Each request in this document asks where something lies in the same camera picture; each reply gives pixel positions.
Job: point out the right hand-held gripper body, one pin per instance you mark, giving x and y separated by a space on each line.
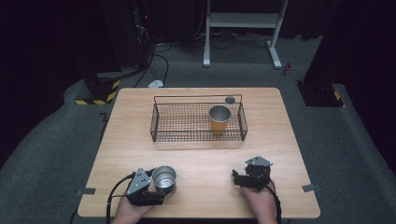
258 175

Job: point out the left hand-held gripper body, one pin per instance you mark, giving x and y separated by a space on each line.
140 186

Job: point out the silver metal cup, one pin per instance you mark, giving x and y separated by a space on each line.
164 180

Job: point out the orange metal cup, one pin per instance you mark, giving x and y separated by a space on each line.
219 123

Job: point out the person's left hand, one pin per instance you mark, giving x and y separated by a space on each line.
130 211

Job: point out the person's right hand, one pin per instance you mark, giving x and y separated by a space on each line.
261 202

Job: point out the grey tape strip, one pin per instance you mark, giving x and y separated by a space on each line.
311 188
86 191

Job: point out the small grey round disc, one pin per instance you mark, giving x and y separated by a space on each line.
230 100

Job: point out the white plug on floor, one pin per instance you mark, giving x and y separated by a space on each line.
155 84

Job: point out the black yellow striped stand base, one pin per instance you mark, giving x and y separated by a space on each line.
99 93

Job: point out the black stand base yellow mark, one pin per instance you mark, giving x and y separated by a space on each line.
320 95

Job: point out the small red object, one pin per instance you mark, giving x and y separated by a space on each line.
288 69

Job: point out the dark equipment rack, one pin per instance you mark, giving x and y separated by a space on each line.
143 31

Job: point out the white metal stand frame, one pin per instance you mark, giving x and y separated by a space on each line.
243 20

